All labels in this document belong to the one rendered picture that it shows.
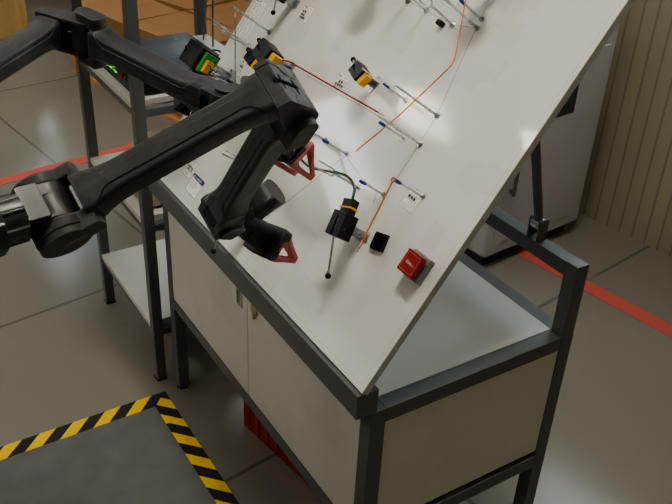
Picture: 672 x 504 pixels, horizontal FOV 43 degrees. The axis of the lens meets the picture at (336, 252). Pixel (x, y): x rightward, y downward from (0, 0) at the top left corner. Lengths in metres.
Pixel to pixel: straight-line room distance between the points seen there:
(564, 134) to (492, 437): 1.96
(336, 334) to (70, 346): 1.71
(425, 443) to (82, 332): 1.79
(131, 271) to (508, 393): 1.71
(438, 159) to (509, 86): 0.21
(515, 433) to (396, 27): 1.06
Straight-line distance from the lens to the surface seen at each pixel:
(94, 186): 1.22
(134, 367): 3.24
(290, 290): 2.00
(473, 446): 2.17
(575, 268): 2.04
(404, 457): 2.01
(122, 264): 3.38
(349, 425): 1.95
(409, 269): 1.73
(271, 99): 1.21
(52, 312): 3.59
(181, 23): 5.38
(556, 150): 3.87
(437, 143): 1.86
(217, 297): 2.47
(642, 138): 4.18
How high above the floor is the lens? 2.03
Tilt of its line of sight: 32 degrees down
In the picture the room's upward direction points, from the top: 3 degrees clockwise
